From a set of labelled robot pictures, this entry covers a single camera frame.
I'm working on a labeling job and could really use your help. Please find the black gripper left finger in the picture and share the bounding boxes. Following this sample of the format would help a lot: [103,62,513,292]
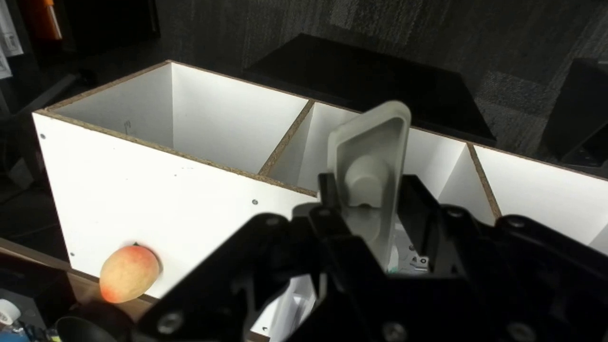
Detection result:
[135,170,414,342]

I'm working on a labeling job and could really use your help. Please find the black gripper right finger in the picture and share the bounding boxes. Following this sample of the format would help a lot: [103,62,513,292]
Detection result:
[386,172,608,342]

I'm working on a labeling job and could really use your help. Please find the white object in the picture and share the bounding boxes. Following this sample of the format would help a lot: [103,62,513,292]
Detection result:
[325,98,414,271]

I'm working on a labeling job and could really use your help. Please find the white cube shelf cabinet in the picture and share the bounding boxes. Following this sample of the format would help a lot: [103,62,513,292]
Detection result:
[30,58,608,342]

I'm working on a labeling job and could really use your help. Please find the orange yellow peach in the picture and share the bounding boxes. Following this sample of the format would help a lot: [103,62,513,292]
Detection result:
[99,243,163,303]

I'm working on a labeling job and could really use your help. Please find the brown wooden desk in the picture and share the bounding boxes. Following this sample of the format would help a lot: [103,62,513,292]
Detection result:
[0,235,160,342]

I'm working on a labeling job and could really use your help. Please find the small white roll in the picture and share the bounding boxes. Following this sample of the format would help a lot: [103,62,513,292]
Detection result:
[0,298,25,328]

